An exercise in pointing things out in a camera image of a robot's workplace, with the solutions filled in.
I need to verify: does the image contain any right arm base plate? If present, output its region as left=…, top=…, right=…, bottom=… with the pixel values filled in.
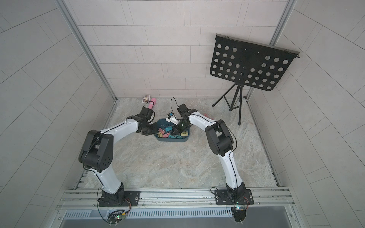
left=214, top=189, right=254, bottom=206

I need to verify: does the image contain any teal plastic storage box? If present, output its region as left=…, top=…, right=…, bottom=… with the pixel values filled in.
left=154, top=119, right=190, bottom=143

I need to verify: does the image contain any right circuit board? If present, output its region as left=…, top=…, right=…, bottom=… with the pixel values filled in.
left=231, top=207, right=247, bottom=222

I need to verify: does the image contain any aluminium mounting rail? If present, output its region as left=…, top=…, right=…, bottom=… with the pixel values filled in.
left=56, top=187, right=295, bottom=210

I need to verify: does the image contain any binder clips pile in box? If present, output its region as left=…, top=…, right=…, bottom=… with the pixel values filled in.
left=157, top=125, right=189, bottom=139

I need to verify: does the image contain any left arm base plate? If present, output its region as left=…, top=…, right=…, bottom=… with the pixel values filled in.
left=97, top=191, right=141, bottom=207

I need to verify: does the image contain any black music stand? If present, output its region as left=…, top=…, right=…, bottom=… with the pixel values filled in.
left=209, top=34, right=300, bottom=110

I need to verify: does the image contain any left circuit board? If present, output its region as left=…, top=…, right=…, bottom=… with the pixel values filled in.
left=107, top=210, right=126, bottom=226

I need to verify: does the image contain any pink toy microphone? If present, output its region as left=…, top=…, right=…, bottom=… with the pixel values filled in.
left=148, top=98, right=157, bottom=110

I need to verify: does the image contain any small card box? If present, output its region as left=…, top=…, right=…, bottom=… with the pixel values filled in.
left=142, top=95, right=150, bottom=103

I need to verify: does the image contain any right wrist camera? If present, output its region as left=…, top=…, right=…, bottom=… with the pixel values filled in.
left=165, top=113, right=180, bottom=125

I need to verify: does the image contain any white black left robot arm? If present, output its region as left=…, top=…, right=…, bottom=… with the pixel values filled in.
left=79, top=107, right=157, bottom=207

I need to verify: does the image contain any circuit board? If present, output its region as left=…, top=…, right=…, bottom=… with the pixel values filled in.
left=107, top=210, right=126, bottom=226
left=231, top=207, right=247, bottom=222

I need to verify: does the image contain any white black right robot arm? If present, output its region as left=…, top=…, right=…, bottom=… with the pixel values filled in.
left=177, top=104, right=246, bottom=203

